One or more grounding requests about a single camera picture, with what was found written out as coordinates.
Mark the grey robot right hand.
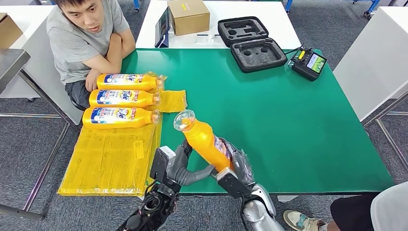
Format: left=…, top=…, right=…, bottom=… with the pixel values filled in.
left=210, top=138, right=255, bottom=187

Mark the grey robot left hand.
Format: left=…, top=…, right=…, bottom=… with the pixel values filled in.
left=166, top=139, right=218, bottom=187

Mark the orange detergent bottle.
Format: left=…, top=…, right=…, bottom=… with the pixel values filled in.
left=82, top=106, right=161, bottom=130
left=173, top=109, right=233, bottom=173
left=89, top=89, right=161, bottom=108
left=96, top=73, right=166, bottom=91

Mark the yellow plastic wrapped sheet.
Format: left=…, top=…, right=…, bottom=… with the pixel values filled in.
left=57, top=71, right=188, bottom=196

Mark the black foam-lined open case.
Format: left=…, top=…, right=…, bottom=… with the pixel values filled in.
left=217, top=16, right=288, bottom=74

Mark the black remote controller with screen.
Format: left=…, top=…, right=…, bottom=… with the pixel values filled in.
left=291, top=47, right=328, bottom=82

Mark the black stool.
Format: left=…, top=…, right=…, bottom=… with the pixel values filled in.
left=70, top=96, right=90, bottom=112

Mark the dark tablet on stand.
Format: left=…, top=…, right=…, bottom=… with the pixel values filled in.
left=154, top=7, right=171, bottom=49

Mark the brown cardboard box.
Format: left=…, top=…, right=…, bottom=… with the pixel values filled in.
left=0, top=13, right=24, bottom=50
left=167, top=0, right=211, bottom=37

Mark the white table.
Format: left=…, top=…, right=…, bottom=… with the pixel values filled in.
left=333, top=6, right=408, bottom=169
left=0, top=4, right=84, bottom=126
left=135, top=0, right=302, bottom=50

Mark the seated person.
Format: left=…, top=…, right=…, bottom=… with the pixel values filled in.
left=46, top=0, right=136, bottom=109

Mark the grey metal table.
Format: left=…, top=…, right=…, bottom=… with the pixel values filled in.
left=0, top=49, right=76, bottom=221

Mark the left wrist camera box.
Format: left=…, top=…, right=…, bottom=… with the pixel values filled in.
left=150, top=146, right=177, bottom=193

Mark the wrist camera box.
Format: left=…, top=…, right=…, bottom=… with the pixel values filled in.
left=217, top=167, right=255, bottom=200
left=150, top=146, right=177, bottom=193

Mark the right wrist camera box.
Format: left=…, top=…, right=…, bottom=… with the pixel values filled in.
left=217, top=167, right=255, bottom=200

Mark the blue wheeled frame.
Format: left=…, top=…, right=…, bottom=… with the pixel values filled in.
left=350, top=0, right=382, bottom=17

